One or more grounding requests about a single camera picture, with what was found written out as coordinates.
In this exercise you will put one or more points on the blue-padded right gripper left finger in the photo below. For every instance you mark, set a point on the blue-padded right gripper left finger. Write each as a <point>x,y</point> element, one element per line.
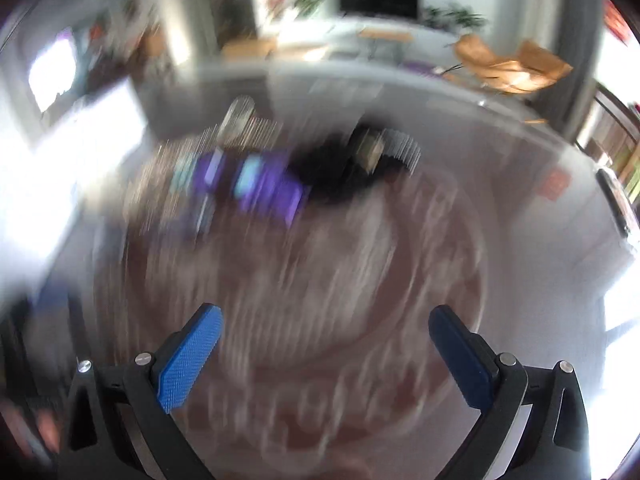
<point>95,442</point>

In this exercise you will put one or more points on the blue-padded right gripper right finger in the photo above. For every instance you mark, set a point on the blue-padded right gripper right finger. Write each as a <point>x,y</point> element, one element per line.
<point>554,443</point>

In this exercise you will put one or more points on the purple teal toy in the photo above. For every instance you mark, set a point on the purple teal toy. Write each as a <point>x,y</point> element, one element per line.
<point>254,181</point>

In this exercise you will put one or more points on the black velvet scrunchie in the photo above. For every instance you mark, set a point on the black velvet scrunchie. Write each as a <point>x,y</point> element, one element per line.
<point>341,167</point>

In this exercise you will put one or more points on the black remote control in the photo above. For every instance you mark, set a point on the black remote control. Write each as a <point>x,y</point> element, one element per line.
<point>617,200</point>

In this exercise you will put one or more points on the white partition board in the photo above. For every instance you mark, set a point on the white partition board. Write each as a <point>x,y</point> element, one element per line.
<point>44,182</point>

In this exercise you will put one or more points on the wooden dining chair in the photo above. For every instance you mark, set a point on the wooden dining chair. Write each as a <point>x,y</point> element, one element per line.
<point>610,135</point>

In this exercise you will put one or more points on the gold pearl hair claw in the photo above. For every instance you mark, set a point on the gold pearl hair claw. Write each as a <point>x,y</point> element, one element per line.
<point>241,129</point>

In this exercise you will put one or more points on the orange lounge chair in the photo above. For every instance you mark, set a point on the orange lounge chair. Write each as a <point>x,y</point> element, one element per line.
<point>530,69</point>

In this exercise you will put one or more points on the cardboard box on floor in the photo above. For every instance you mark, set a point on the cardboard box on floor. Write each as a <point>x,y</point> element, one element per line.
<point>249,49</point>

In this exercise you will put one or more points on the green potted plant right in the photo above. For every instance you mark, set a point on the green potted plant right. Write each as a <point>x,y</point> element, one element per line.
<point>453,18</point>

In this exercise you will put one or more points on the green potted plant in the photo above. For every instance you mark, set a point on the green potted plant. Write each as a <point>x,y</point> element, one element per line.
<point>307,8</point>
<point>453,18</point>

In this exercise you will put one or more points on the white standing air conditioner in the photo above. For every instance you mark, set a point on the white standing air conditioner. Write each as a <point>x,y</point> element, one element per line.
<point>539,21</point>

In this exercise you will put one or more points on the wooden bench with hairpin legs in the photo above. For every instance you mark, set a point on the wooden bench with hairpin legs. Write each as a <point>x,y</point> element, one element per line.
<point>398,41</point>

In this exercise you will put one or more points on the grey curtain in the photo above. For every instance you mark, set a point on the grey curtain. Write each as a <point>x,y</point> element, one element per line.
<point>579,41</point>

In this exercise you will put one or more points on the white tv cabinet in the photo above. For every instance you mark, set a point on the white tv cabinet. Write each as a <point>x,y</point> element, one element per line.
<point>339,37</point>

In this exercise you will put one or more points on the red flowers in vase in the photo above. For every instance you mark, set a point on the red flowers in vase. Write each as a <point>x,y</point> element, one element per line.
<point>276,10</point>

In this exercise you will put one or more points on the green potted plant left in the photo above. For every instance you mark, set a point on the green potted plant left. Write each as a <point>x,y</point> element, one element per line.
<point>307,8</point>

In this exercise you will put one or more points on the red wall hanging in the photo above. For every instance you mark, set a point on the red wall hanging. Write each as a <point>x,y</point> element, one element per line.
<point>615,23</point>

